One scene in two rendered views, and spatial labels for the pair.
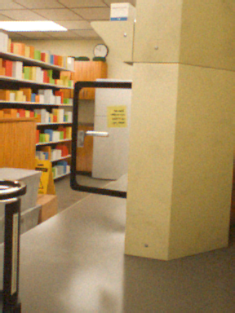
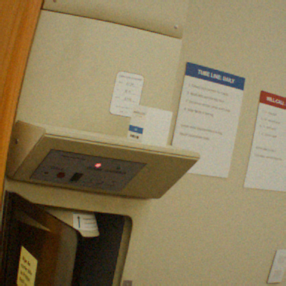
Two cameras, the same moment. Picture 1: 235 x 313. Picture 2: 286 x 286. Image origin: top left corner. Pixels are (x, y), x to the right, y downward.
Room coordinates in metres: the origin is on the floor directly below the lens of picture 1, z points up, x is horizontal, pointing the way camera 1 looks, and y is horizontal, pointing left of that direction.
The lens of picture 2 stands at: (2.07, 1.08, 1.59)
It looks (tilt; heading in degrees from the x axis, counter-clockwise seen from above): 3 degrees down; 221
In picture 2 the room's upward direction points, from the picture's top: 11 degrees clockwise
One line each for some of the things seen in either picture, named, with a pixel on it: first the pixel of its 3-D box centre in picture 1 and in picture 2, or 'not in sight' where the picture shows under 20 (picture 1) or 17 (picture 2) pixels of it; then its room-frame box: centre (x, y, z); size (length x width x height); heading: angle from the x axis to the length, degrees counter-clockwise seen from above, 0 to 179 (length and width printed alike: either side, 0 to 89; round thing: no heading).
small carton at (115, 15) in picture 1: (122, 17); (149, 125); (0.91, 0.08, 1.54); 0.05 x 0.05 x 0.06; 72
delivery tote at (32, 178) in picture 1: (4, 191); not in sight; (2.97, 1.25, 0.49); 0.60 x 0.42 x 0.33; 167
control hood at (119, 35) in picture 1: (130, 52); (102, 165); (0.98, 0.06, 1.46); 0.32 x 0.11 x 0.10; 167
